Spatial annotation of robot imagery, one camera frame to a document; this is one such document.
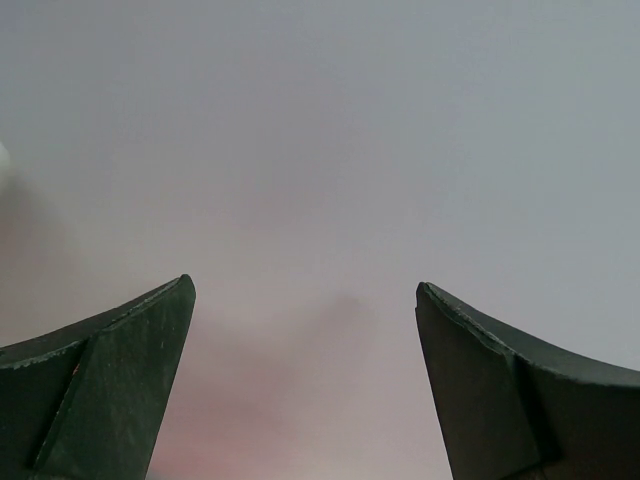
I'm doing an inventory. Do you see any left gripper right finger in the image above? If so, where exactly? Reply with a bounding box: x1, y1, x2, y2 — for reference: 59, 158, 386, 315
415, 282, 639, 479

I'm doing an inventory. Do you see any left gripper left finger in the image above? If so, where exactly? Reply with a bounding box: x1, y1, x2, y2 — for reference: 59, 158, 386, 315
1, 275, 196, 480

